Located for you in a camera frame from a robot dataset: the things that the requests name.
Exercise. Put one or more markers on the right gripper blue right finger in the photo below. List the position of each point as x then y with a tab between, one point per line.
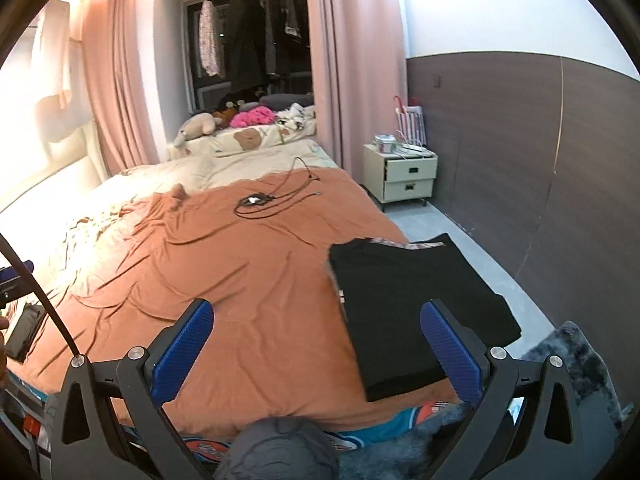
523	421

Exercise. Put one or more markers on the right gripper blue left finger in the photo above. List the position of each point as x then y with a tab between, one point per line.
110	422

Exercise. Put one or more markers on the black t-shirt patterned trim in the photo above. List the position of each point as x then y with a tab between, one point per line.
384	286

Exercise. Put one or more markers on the person's left hand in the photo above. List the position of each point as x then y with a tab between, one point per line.
4	324

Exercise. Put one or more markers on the folded black cloth near headboard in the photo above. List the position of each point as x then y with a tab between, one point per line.
22	330

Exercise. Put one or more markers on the white bed sheet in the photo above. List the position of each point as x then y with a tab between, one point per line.
194	172

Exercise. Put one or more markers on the grey fluffy floor rug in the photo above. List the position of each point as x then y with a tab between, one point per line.
408	456

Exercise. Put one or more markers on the cream padded headboard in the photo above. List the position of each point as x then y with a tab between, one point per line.
81	145

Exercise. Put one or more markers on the person's grey trouser knee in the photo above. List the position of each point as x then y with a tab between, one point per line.
280	448

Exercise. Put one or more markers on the brown fleece blanket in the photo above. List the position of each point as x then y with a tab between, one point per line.
279	344

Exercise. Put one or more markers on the cream plush toy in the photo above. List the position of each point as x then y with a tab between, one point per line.
203	124

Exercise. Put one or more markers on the pink curtain left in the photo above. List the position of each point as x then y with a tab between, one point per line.
114	84

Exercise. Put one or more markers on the pink curtain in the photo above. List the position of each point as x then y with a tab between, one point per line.
114	84
358	64

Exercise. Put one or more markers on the white bedside cabinet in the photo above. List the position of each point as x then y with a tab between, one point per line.
399	176

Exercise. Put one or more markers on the pink plush toy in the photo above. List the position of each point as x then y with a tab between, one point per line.
257	116

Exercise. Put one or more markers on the hanging floral garment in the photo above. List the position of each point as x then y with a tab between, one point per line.
208	39

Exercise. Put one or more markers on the hanging black coat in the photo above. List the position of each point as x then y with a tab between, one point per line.
246	44

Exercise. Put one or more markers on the pink curtain right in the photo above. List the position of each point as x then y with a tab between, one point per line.
358	64

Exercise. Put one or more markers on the white wire rack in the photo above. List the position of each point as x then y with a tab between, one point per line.
410	124

